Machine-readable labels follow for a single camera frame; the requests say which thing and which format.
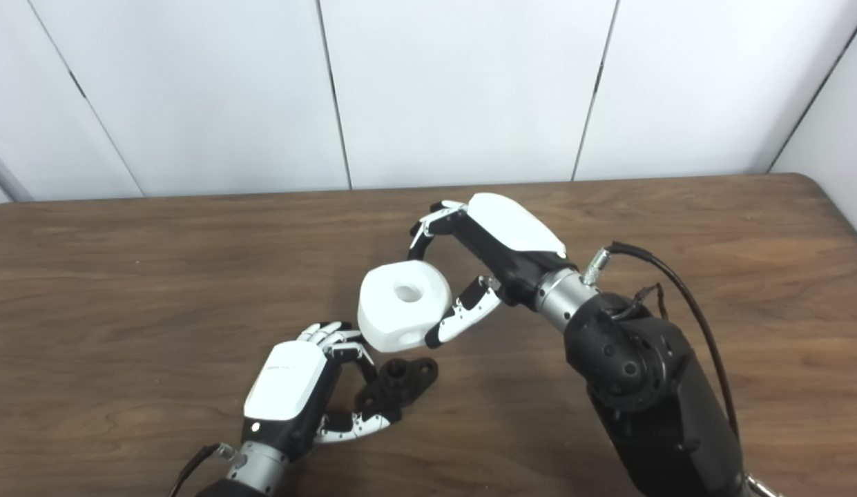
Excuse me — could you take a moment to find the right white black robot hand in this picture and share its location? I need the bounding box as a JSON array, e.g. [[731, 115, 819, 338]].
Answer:
[[407, 192, 579, 350]]

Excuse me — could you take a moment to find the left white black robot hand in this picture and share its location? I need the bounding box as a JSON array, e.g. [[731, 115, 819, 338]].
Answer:
[[241, 321, 403, 462]]

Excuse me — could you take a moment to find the black flanged holder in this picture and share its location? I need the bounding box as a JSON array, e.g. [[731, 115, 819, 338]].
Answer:
[[355, 357, 440, 416]]

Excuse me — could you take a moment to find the round white piece with holes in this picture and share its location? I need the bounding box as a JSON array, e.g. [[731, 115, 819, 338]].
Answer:
[[356, 261, 453, 353]]

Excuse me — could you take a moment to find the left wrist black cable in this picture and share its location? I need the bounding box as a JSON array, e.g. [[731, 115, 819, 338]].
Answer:
[[168, 443, 233, 497]]

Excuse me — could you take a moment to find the thin black wire loop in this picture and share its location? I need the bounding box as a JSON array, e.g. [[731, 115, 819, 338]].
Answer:
[[610, 283, 668, 322]]

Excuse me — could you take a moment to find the gray corner post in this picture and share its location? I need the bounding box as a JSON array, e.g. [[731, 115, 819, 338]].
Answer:
[[0, 124, 35, 204]]

